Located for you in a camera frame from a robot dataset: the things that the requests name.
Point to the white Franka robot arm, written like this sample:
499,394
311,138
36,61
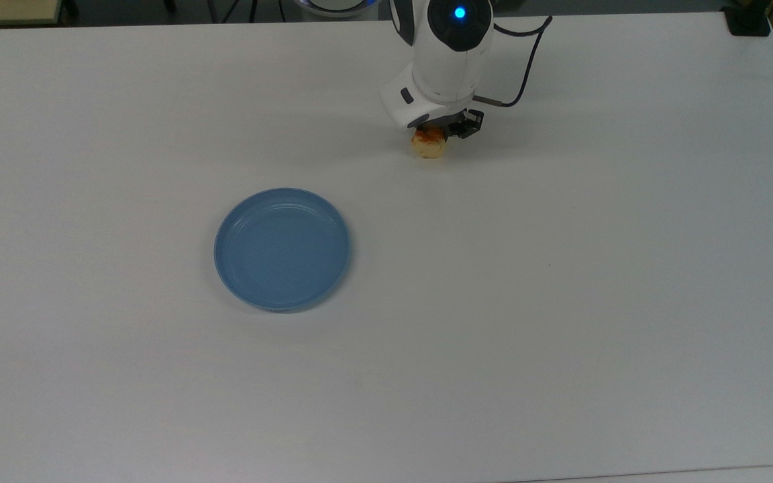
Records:
450,60

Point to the light wooden panel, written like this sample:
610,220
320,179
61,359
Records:
7,10

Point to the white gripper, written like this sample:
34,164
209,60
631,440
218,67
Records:
403,104

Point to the orange glazed bread loaf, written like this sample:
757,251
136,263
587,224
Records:
430,147

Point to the black table corner clamp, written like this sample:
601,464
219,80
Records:
747,19

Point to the blue round plate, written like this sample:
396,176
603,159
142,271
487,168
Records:
282,249

